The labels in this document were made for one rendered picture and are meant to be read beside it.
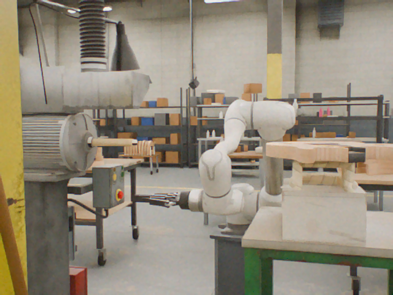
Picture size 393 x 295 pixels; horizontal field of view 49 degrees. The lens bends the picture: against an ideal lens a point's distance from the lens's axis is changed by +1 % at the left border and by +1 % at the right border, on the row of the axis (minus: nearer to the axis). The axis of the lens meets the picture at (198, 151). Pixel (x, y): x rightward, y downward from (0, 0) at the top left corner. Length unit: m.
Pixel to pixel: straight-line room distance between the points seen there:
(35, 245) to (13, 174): 1.06
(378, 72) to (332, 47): 1.38
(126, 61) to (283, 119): 0.75
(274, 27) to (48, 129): 7.19
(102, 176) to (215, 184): 0.74
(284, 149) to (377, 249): 0.43
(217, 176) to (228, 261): 1.02
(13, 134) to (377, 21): 12.38
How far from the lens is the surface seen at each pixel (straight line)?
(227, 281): 2.52
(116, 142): 1.84
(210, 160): 1.51
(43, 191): 1.95
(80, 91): 1.76
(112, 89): 1.70
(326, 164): 1.51
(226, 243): 2.45
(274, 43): 8.68
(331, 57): 12.80
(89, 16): 1.81
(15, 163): 0.98
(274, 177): 2.27
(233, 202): 1.63
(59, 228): 2.08
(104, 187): 2.13
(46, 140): 1.89
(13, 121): 0.98
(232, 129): 1.96
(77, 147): 1.86
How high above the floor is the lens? 1.35
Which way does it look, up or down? 4 degrees down
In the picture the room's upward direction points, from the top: straight up
